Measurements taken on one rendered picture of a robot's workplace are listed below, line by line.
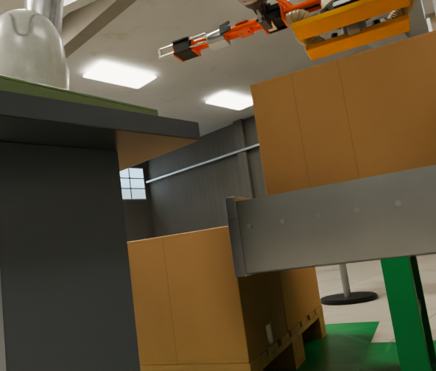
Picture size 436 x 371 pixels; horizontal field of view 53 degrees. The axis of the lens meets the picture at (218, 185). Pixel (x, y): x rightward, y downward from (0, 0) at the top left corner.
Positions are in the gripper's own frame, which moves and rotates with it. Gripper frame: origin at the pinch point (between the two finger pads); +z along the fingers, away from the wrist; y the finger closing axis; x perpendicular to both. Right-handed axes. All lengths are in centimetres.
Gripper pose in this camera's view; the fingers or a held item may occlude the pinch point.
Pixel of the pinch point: (269, 20)
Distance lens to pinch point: 164.7
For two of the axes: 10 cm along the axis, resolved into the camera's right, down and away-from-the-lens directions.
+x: 9.0, -1.8, -3.9
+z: 4.1, 0.8, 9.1
